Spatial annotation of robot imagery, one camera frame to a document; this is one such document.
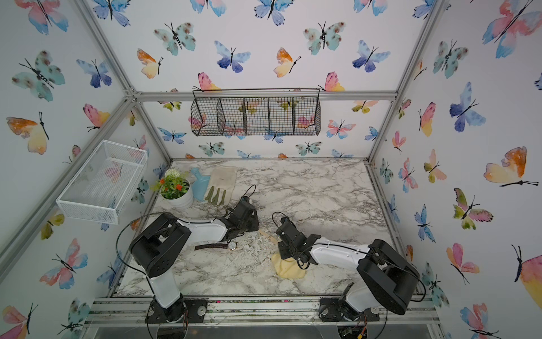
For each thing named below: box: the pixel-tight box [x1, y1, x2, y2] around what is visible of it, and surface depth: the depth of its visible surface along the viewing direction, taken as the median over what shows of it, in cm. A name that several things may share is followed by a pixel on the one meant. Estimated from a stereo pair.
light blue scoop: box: [191, 168, 211, 202], surface depth 111 cm
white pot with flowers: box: [150, 168, 195, 210], surface depth 94 cm
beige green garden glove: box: [204, 165, 238, 206], surface depth 110 cm
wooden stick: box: [258, 229, 283, 244], surface depth 93 cm
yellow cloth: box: [271, 252, 306, 279], surface depth 84 cm
